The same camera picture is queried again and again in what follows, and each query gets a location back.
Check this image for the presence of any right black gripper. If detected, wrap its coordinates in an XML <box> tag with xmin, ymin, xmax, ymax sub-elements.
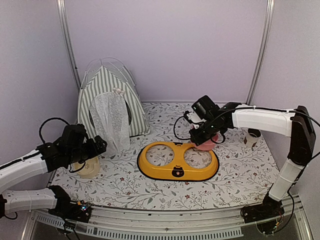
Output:
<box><xmin>189</xmin><ymin>118</ymin><xmax>224</xmax><ymax>146</ymax></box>

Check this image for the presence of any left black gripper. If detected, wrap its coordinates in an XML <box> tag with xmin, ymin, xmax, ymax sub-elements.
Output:
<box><xmin>67</xmin><ymin>134</ymin><xmax>107</xmax><ymax>165</ymax></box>

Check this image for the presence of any cream pet bowl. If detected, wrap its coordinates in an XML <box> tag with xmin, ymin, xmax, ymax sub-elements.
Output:
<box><xmin>77</xmin><ymin>156</ymin><xmax>101</xmax><ymax>179</ymax></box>

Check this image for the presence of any pink pet bowl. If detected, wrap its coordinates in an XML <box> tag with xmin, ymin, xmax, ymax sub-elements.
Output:
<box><xmin>190</xmin><ymin>139</ymin><xmax>216</xmax><ymax>151</ymax></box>

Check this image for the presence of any green striped pet tent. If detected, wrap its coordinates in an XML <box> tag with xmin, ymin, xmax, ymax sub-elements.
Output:
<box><xmin>77</xmin><ymin>65</ymin><xmax>150</xmax><ymax>157</ymax></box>

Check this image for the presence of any yellow double bowl holder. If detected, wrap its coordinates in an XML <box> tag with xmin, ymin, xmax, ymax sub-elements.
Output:
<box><xmin>137</xmin><ymin>141</ymin><xmax>220</xmax><ymax>182</ymax></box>

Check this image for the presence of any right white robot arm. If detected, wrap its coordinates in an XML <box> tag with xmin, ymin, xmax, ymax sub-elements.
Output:
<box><xmin>183</xmin><ymin>95</ymin><xmax>320</xmax><ymax>218</ymax></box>

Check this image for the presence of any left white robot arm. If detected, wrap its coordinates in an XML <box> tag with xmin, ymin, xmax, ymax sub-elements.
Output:
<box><xmin>0</xmin><ymin>124</ymin><xmax>107</xmax><ymax>220</ymax></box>

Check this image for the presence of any white and brown cup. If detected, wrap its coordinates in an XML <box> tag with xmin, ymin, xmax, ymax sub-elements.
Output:
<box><xmin>244</xmin><ymin>128</ymin><xmax>261</xmax><ymax>148</ymax></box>

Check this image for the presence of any floral patterned table mat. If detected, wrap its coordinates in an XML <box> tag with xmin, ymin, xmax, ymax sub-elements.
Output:
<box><xmin>52</xmin><ymin>103</ymin><xmax>279</xmax><ymax>211</ymax></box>

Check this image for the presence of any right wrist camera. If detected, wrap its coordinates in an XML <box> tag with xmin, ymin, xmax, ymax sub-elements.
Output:
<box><xmin>183</xmin><ymin>110</ymin><xmax>202</xmax><ymax>129</ymax></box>

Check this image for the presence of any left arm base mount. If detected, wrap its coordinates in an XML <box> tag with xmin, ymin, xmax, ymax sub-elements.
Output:
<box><xmin>48</xmin><ymin>185</ymin><xmax>92</xmax><ymax>223</ymax></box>

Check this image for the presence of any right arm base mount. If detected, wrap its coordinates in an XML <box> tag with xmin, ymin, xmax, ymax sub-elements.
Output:
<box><xmin>240</xmin><ymin>194</ymin><xmax>285</xmax><ymax>235</ymax></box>

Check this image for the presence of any front aluminium rail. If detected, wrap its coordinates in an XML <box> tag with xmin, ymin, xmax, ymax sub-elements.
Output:
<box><xmin>21</xmin><ymin>193</ymin><xmax>313</xmax><ymax>240</ymax></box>

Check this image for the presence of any right aluminium frame post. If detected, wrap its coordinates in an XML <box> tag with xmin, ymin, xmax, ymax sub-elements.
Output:
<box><xmin>246</xmin><ymin>0</ymin><xmax>275</xmax><ymax>105</ymax></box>

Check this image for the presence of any aluminium frame post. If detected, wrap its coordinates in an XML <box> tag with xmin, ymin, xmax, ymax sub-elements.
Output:
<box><xmin>246</xmin><ymin>0</ymin><xmax>275</xmax><ymax>105</ymax></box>
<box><xmin>56</xmin><ymin>0</ymin><xmax>82</xmax><ymax>101</ymax></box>

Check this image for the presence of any left aluminium frame post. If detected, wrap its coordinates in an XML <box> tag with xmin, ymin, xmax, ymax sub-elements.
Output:
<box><xmin>56</xmin><ymin>0</ymin><xmax>82</xmax><ymax>101</ymax></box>

